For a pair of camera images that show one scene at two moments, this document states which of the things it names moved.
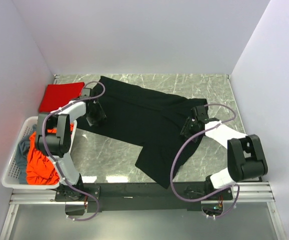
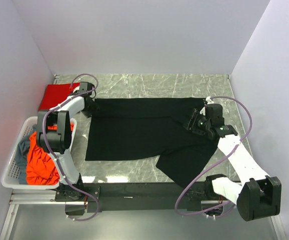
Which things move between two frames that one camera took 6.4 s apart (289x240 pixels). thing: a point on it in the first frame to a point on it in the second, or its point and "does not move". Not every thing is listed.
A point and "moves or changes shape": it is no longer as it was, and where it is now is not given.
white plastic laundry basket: x=10 y=179 does not move
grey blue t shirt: x=22 y=155 does not move
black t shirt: x=154 y=120 moves or changes shape
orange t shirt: x=40 y=168 does not move
